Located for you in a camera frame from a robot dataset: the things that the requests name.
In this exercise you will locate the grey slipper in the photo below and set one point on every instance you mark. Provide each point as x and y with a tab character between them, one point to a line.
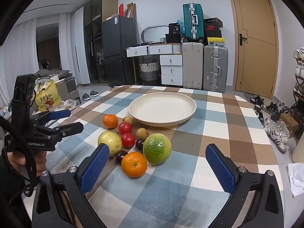
86	97
94	93

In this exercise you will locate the person's left forearm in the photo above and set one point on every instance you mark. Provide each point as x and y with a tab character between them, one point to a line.
9	194

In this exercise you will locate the white plastic bag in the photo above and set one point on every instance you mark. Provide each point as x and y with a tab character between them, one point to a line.
296	180

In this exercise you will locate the red carton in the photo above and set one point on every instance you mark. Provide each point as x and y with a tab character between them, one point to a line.
121	10

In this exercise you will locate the tall cardboard box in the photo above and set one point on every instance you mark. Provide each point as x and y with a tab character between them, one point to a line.
131	10

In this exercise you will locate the person's left hand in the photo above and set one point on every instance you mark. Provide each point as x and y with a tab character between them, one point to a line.
15	160

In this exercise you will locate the wooden door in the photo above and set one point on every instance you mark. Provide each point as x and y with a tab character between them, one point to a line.
256	52

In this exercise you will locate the red tomato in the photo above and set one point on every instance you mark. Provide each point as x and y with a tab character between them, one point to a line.
128	140
125	128

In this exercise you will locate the metal shoe rack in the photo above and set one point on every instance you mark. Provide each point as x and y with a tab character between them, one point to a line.
299	95

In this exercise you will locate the orange mandarin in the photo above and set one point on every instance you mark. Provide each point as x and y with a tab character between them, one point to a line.
134	165
110	120

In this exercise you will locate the cream round plate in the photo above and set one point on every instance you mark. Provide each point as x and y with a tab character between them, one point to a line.
162	108

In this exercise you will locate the open cardboard box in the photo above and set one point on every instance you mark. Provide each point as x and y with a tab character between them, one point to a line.
67	87

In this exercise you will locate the yellow snack bag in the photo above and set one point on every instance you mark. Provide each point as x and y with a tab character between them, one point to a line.
47	97

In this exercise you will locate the checked tablecloth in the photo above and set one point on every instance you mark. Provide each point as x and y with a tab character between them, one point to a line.
180	194

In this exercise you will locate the white wardrobe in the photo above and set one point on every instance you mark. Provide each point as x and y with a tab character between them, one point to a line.
80	47

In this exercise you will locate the clear snack bag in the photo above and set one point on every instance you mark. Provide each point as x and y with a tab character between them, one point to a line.
68	105

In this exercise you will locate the white drawer cabinet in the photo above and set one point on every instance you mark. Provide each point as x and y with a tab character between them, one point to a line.
171	70

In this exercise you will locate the large green-yellow guava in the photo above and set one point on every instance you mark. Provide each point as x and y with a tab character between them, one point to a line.
157	149

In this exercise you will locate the brown longan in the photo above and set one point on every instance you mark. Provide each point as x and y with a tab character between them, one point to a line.
128	120
142	133

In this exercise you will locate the white desk with drawers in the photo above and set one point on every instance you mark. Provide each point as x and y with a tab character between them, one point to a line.
154	49

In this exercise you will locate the red shoe box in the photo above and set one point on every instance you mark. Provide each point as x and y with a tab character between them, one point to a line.
213	32

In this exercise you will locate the beige suitcase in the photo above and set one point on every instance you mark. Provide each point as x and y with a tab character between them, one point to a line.
192	66

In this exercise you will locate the pile of shoes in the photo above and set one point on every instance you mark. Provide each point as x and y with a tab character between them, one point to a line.
273	125

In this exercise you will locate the dark purple plum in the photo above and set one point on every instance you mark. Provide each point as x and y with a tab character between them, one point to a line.
139	144
121	157

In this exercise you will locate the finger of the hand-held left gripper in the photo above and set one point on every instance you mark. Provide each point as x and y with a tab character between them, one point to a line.
59	114
68	128

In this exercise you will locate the black storage bin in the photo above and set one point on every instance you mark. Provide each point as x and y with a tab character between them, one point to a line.
173	38

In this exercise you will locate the black refrigerator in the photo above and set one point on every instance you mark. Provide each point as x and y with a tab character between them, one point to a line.
118	49

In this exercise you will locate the silver suitcase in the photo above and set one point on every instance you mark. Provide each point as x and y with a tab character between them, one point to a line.
215	68

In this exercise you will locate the dark glass-door wardrobe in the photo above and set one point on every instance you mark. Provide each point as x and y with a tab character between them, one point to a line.
95	40

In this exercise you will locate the wicker basket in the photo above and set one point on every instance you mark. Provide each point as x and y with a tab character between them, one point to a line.
149	71

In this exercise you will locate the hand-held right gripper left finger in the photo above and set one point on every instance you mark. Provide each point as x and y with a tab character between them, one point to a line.
95	168

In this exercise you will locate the small yellow guava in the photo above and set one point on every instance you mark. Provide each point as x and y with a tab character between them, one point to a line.
110	141

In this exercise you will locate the brown cardboard box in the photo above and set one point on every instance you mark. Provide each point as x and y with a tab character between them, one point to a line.
288	122

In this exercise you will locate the black labelled box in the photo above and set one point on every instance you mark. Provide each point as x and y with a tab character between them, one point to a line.
175	28

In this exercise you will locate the white curtain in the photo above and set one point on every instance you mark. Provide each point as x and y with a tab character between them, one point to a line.
19	71

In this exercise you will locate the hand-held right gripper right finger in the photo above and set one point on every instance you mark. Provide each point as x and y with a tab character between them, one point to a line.
219	171

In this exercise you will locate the round silver mirror frame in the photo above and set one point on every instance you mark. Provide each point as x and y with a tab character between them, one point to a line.
145	32

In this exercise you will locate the teal suitcase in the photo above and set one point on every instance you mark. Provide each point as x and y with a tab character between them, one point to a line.
193	21

